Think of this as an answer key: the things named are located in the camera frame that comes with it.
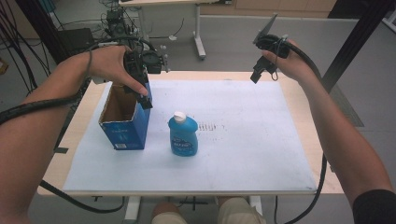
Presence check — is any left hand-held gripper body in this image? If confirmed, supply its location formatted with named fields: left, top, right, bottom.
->
left=123, top=49, right=166, bottom=95

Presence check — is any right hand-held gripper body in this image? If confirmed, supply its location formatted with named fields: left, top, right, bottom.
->
left=252, top=12, right=291, bottom=63

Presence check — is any blue cardboard box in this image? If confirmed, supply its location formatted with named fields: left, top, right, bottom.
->
left=98, top=81, right=154, bottom=151

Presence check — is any blue bottle with white cap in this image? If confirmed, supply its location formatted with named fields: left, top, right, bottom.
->
left=167, top=110, right=199, bottom=158

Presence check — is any person's right hand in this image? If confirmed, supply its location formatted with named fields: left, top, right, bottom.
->
left=261, top=38, right=318, bottom=85

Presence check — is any person's left hand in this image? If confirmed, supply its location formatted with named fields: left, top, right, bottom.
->
left=86, top=45, right=149, bottom=97

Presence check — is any black device on stand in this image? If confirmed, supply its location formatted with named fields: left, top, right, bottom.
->
left=104, top=7, right=139, bottom=41

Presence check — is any white desk with metal legs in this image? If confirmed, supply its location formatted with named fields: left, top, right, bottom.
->
left=119, top=0, right=233, bottom=61

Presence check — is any white mat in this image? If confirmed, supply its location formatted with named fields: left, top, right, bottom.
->
left=62, top=78, right=318, bottom=193

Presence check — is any person's left knee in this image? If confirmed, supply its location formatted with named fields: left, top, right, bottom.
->
left=150, top=201, right=189, bottom=224

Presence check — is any person's knee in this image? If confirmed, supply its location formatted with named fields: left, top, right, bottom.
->
left=217, top=196, right=267, bottom=224
left=150, top=201, right=189, bottom=224

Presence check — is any person's right knee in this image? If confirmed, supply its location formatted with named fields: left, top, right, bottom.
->
left=217, top=196, right=267, bottom=224

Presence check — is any black metal post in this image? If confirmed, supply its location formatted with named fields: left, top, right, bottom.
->
left=320, top=0, right=396, bottom=94

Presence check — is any thick black left gripper cable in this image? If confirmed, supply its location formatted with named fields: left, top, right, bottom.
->
left=0, top=36, right=157, bottom=215

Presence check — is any thick black gripper cable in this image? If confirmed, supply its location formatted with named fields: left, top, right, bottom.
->
left=274, top=36, right=329, bottom=224
left=0, top=36, right=157, bottom=215

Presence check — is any thick black right gripper cable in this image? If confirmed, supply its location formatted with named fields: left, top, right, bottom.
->
left=274, top=36, right=329, bottom=224

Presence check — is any bundle of thin black cables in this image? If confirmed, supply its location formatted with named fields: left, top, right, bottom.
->
left=0, top=0, right=52, bottom=96

